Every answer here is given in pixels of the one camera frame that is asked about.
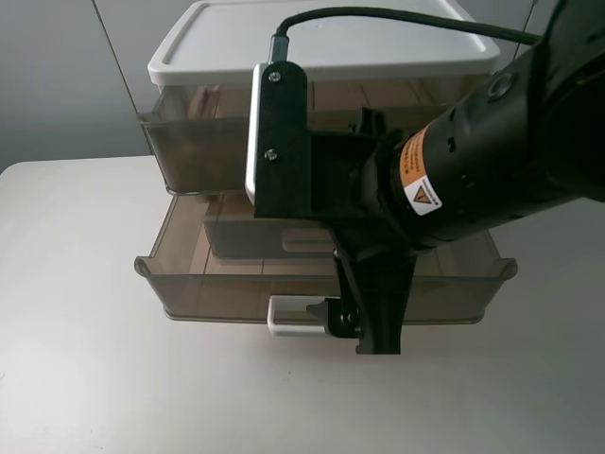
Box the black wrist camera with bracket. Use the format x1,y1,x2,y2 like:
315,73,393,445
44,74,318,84
245,61,327,221

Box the white lower drawer handle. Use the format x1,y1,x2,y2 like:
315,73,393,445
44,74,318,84
267,295,328,337

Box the white drawer cabinet frame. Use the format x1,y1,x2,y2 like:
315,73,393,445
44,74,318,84
147,1,500,96

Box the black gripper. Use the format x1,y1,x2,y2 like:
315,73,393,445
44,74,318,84
305,108,425,355

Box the black camera cable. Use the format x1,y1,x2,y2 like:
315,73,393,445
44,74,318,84
268,5,549,65

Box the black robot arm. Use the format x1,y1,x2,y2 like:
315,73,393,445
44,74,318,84
311,1,604,354

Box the smoky transparent drawer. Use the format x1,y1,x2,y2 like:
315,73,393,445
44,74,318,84
139,76,484,195
135,193,518,325

